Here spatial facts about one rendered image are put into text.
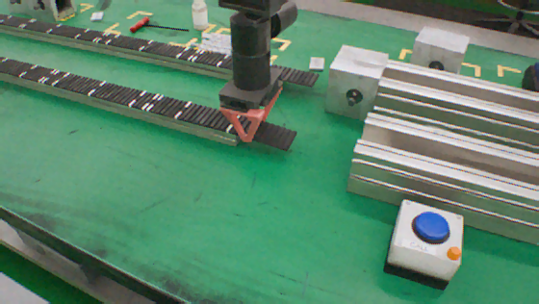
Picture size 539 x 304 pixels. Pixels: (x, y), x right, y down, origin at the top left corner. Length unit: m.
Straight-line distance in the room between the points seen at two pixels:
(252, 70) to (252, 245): 0.24
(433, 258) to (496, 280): 0.12
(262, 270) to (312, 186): 0.17
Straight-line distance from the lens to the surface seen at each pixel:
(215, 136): 0.70
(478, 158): 0.65
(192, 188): 0.63
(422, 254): 0.51
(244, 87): 0.60
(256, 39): 0.56
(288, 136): 0.67
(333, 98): 0.76
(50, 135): 0.82
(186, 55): 0.91
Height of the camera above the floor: 1.23
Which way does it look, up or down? 40 degrees down
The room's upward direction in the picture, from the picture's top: straight up
